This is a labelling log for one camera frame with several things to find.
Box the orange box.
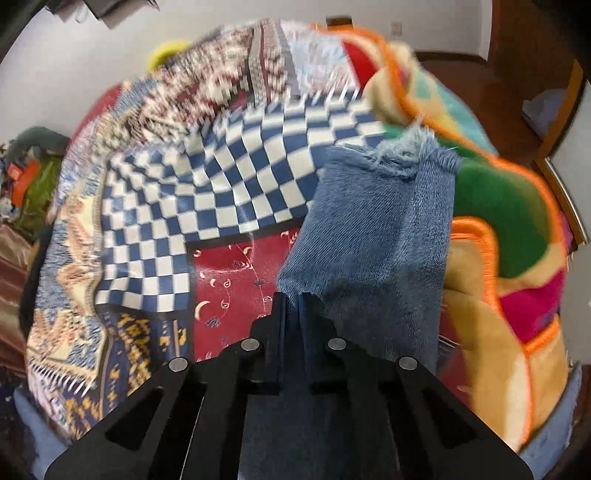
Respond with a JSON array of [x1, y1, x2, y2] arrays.
[[8, 159, 41, 208]]

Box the green storage basket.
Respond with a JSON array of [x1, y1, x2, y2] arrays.
[[11, 156, 61, 242]]

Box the grey plush pillow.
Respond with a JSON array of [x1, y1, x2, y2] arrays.
[[6, 126, 70, 162]]

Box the blue denim jeans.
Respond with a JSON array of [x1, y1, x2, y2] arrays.
[[238, 125, 461, 479]]

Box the yellow foam headboard rail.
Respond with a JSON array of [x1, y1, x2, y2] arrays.
[[147, 40, 191, 71]]

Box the colourful fleece blanket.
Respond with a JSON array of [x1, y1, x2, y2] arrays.
[[332, 26, 569, 452]]

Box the patchwork patterned quilt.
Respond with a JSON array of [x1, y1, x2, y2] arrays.
[[21, 19, 388, 442]]

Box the striped red gold curtain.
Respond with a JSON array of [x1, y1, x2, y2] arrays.
[[0, 223, 31, 377]]

